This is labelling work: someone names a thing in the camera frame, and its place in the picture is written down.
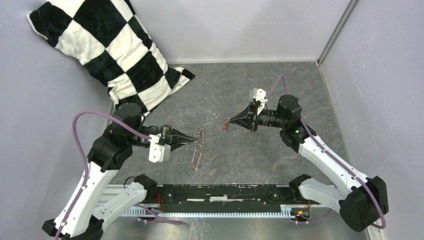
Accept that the aluminium frame rail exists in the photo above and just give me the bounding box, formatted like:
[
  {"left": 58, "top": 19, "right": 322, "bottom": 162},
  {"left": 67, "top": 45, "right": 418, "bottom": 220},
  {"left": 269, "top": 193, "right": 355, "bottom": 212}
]
[{"left": 64, "top": 184, "right": 385, "bottom": 240}]

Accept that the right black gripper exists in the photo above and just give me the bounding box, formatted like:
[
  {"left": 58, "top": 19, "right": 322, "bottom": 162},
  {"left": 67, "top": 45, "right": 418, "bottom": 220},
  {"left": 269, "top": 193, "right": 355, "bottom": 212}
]
[{"left": 229, "top": 102, "right": 287, "bottom": 134}]

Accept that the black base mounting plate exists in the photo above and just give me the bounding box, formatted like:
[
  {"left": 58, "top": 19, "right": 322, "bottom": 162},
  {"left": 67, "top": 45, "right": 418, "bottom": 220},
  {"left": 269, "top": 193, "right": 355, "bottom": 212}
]
[{"left": 141, "top": 184, "right": 309, "bottom": 214}]

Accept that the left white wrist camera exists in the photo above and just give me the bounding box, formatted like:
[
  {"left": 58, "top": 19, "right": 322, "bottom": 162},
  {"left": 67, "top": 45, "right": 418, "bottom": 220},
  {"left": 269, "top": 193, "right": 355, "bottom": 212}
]
[{"left": 148, "top": 135, "right": 171, "bottom": 163}]

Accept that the black white checkered pillow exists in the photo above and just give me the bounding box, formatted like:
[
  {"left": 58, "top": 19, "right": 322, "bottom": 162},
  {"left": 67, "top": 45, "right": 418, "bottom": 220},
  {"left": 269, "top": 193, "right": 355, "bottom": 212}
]
[{"left": 27, "top": 0, "right": 195, "bottom": 115}]

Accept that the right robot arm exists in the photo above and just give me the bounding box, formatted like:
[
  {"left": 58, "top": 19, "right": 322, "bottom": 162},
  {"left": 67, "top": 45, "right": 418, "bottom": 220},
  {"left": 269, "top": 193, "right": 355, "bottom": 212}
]
[{"left": 228, "top": 94, "right": 389, "bottom": 232}]

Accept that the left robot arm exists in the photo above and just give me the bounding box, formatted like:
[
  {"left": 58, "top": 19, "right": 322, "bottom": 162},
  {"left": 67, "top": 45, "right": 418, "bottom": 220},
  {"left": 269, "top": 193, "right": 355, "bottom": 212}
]
[{"left": 42, "top": 103, "right": 197, "bottom": 240}]

